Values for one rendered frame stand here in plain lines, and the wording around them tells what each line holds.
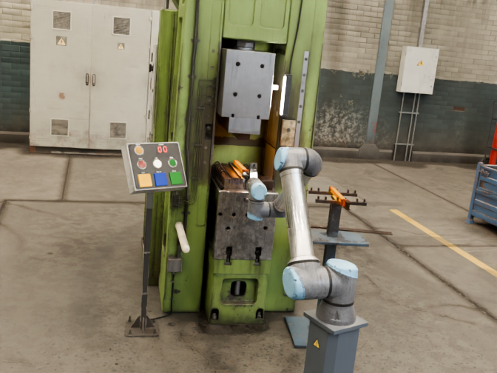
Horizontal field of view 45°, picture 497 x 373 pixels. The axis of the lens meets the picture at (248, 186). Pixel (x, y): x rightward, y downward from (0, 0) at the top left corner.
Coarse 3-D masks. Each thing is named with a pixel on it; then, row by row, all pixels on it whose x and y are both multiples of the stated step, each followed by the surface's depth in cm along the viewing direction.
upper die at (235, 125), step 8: (224, 120) 384; (232, 120) 369; (240, 120) 370; (248, 120) 371; (256, 120) 372; (224, 128) 383; (232, 128) 370; (240, 128) 371; (248, 128) 372; (256, 128) 373
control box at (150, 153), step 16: (128, 144) 343; (144, 144) 349; (160, 144) 356; (176, 144) 362; (128, 160) 342; (144, 160) 347; (160, 160) 353; (176, 160) 359; (128, 176) 344; (144, 192) 348
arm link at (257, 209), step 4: (248, 200) 343; (252, 200) 340; (248, 204) 342; (252, 204) 340; (256, 204) 340; (260, 204) 340; (264, 204) 343; (248, 208) 342; (252, 208) 341; (256, 208) 340; (260, 208) 341; (264, 208) 342; (268, 208) 343; (248, 212) 342; (252, 212) 341; (256, 212) 341; (260, 212) 342; (264, 212) 342; (268, 212) 343; (248, 216) 343; (252, 216) 342; (256, 216) 341; (260, 216) 343; (264, 216) 344; (256, 220) 342; (260, 220) 344
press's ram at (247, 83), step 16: (224, 48) 376; (224, 64) 363; (240, 64) 361; (256, 64) 363; (272, 64) 365; (224, 80) 362; (240, 80) 364; (256, 80) 366; (272, 80) 368; (224, 96) 364; (240, 96) 366; (256, 96) 368; (224, 112) 367; (240, 112) 369; (256, 112) 371
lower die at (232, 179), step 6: (228, 168) 403; (234, 168) 400; (222, 174) 389; (228, 174) 389; (234, 174) 388; (222, 180) 384; (228, 180) 378; (234, 180) 379; (240, 180) 380; (228, 186) 379; (234, 186) 380; (240, 186) 381
